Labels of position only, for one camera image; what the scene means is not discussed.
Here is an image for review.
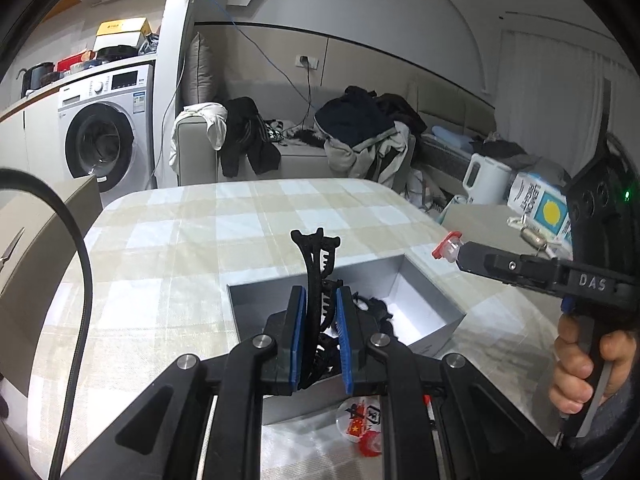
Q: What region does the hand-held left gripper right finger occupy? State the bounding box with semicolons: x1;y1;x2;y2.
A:
335;286;581;480

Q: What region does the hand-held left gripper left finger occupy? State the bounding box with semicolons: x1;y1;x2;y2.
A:
60;286;308;480

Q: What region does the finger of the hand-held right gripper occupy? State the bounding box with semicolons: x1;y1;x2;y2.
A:
456;241;562;295

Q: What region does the small black hair clip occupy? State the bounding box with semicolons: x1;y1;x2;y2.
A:
312;331;346;386

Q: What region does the red and clear hair clip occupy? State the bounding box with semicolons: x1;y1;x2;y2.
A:
432;231;464;264

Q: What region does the long black claw hair clip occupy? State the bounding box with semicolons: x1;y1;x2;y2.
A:
290;227;342;392

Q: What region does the clear badge with red print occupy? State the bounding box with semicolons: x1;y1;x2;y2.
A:
334;396;387;459

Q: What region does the silver cardboard box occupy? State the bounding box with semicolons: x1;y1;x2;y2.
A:
227;254;467;427

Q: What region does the person's right forearm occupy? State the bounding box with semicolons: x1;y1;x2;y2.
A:
582;370;640;480

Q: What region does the person's right hand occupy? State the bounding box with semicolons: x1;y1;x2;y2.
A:
549;312;640;417

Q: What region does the small metal object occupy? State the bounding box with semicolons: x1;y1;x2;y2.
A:
519;226;552;252

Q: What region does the blue and white package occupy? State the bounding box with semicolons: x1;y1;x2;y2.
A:
507;172;577;257

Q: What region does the flat brown cardboard box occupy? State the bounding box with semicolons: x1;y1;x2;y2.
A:
442;202;567;262

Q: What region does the white jug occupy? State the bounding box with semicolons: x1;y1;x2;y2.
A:
462;153;514;205

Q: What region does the checked tablecloth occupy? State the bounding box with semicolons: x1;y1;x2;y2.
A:
27;178;567;480

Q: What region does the grey sofa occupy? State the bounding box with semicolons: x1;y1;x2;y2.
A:
174;85;501;187

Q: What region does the black garment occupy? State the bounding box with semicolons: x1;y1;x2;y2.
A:
219;97;282;179

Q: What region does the pile of dark clothes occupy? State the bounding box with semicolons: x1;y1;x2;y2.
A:
314;85;429;187

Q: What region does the white garment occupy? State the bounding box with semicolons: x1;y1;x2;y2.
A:
169;102;229;172

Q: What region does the large brown cardboard box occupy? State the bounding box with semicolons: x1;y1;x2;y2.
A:
0;175;104;397

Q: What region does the grey pillow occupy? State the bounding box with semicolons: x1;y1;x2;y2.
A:
182;32;221;112

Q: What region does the white washing machine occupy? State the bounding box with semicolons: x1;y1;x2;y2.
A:
56;62;156;194

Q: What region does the kitchen counter cabinet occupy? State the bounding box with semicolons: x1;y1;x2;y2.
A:
0;67;66;196

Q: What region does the red container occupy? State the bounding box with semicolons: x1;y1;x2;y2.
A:
56;53;90;72

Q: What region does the yellow cardboard box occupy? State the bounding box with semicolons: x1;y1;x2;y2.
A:
94;17;151;39

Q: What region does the thick black cable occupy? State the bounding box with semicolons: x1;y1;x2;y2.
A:
0;168;94;480

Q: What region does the blue cable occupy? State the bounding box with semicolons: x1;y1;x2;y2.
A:
197;0;312;127

